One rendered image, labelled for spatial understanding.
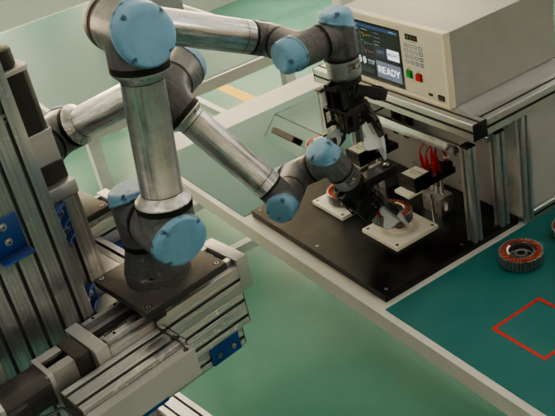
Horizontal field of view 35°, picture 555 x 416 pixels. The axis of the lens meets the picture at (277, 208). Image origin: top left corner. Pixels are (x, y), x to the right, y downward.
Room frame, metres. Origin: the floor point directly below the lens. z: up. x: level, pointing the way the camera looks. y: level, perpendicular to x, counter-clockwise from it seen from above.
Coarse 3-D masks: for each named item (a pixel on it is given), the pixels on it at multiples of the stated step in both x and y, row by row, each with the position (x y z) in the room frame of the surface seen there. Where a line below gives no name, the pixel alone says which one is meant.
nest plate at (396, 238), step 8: (416, 216) 2.07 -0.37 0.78; (408, 224) 2.04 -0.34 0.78; (416, 224) 2.03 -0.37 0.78; (424, 224) 2.02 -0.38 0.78; (432, 224) 2.01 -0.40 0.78; (368, 232) 2.04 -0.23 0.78; (376, 232) 2.03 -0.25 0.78; (384, 232) 2.02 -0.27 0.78; (392, 232) 2.01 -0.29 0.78; (400, 232) 2.01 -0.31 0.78; (408, 232) 2.00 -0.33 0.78; (416, 232) 1.99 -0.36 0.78; (424, 232) 1.98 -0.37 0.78; (384, 240) 1.98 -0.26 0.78; (392, 240) 1.97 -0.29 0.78; (400, 240) 1.97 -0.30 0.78; (408, 240) 1.96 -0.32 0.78; (416, 240) 1.96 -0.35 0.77; (392, 248) 1.95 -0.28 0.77; (400, 248) 1.94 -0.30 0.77
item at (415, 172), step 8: (408, 168) 2.10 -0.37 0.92; (416, 168) 2.09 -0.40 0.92; (424, 168) 2.08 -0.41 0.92; (448, 168) 2.09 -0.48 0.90; (400, 176) 2.08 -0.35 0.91; (408, 176) 2.05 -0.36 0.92; (416, 176) 2.04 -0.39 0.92; (424, 176) 2.04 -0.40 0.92; (432, 176) 2.06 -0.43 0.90; (440, 176) 2.06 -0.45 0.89; (400, 184) 2.08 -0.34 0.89; (408, 184) 2.05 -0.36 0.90; (416, 184) 2.03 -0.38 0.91; (424, 184) 2.04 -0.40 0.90; (432, 184) 2.05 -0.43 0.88; (440, 184) 2.08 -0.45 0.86; (400, 192) 2.05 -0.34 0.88; (408, 192) 2.04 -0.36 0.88; (416, 192) 2.02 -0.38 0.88; (440, 192) 2.08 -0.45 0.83
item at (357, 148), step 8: (360, 144) 2.30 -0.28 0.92; (392, 144) 2.30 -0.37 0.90; (352, 152) 2.27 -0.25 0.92; (360, 152) 2.25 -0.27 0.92; (368, 152) 2.26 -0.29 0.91; (376, 152) 2.28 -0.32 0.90; (352, 160) 2.27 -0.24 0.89; (360, 160) 2.24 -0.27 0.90; (368, 160) 2.25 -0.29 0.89; (376, 160) 2.33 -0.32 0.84; (384, 160) 2.29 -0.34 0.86; (360, 168) 2.24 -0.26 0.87
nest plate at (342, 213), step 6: (318, 198) 2.29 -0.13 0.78; (324, 198) 2.28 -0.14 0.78; (318, 204) 2.25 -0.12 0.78; (324, 204) 2.24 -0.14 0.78; (330, 210) 2.20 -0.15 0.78; (336, 210) 2.19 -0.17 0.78; (342, 210) 2.18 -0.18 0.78; (348, 210) 2.18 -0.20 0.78; (336, 216) 2.17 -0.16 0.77; (342, 216) 2.15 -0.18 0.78; (348, 216) 2.16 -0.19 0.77
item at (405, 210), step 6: (396, 204) 2.04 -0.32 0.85; (402, 204) 2.03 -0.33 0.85; (408, 204) 2.02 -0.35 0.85; (378, 210) 2.02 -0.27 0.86; (402, 210) 2.00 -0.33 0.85; (408, 210) 1.99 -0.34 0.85; (378, 216) 1.99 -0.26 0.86; (408, 216) 1.98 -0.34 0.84; (372, 222) 2.01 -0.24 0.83; (378, 222) 1.98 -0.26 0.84; (408, 222) 1.98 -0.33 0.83
